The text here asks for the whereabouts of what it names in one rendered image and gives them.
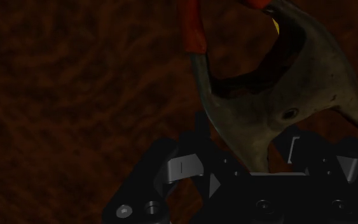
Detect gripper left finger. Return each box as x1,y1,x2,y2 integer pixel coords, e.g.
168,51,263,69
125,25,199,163
101,111,248,224

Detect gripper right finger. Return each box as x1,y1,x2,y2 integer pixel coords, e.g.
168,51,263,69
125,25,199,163
272,125,358,188

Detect grey metal clamp, red handles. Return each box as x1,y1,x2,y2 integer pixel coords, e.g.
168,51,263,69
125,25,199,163
176,0,358,174

